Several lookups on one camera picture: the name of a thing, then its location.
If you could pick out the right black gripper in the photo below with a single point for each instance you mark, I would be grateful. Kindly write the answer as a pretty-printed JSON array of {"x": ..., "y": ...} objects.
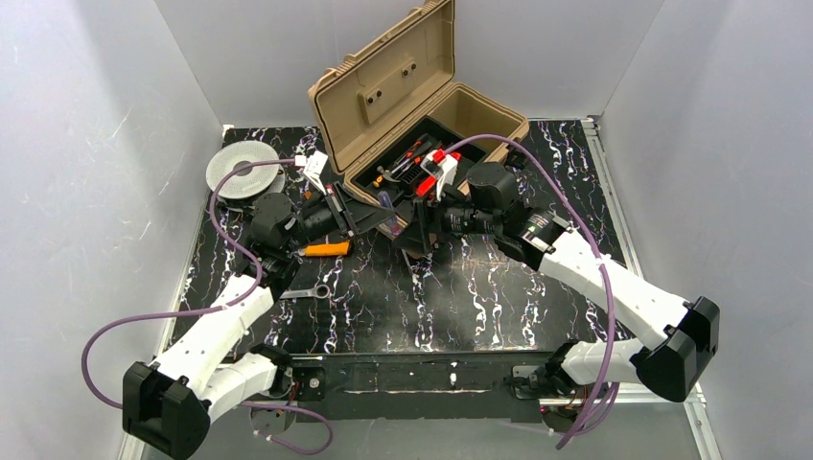
[{"x": 429, "y": 219}]

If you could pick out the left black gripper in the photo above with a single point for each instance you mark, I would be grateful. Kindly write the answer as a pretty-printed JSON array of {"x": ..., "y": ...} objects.
[{"x": 343, "y": 211}]

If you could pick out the orange utility knife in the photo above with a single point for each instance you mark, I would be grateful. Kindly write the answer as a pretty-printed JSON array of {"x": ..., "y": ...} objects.
[{"x": 328, "y": 249}]

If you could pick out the small black hammer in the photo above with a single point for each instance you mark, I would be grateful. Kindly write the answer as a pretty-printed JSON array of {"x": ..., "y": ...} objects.
[{"x": 394, "y": 170}]

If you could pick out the red needle nose pliers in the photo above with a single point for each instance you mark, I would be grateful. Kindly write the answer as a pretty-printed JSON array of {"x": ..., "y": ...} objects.
[{"x": 420, "y": 141}]

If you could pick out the tan plastic tool box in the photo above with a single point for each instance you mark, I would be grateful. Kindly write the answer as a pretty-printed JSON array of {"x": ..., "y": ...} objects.
[{"x": 380, "y": 92}]

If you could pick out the red black utility knife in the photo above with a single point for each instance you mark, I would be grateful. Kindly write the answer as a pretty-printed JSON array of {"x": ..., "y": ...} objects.
[{"x": 426, "y": 186}]

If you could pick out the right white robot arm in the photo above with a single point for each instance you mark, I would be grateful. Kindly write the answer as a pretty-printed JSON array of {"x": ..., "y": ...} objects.
[{"x": 674, "y": 339}]

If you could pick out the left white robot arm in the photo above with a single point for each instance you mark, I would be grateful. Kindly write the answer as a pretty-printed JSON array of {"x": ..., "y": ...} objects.
[{"x": 171, "y": 402}]

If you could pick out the black tool box tray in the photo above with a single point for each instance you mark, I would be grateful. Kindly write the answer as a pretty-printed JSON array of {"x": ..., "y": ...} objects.
[{"x": 402, "y": 190}]

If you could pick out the silver combination wrench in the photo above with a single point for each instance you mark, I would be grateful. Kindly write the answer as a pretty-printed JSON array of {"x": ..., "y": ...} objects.
[{"x": 318, "y": 292}]

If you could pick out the white perforated round disc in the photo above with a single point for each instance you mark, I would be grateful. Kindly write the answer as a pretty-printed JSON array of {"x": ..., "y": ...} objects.
[{"x": 249, "y": 184}]

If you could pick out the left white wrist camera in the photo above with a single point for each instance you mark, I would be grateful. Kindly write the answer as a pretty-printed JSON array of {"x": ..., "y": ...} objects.
[{"x": 311, "y": 167}]

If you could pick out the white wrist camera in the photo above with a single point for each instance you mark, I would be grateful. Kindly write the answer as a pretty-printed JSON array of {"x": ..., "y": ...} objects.
[
  {"x": 311, "y": 167},
  {"x": 442, "y": 166}
]

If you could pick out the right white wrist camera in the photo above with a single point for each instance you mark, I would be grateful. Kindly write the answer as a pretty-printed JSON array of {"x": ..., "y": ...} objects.
[{"x": 442, "y": 166}]

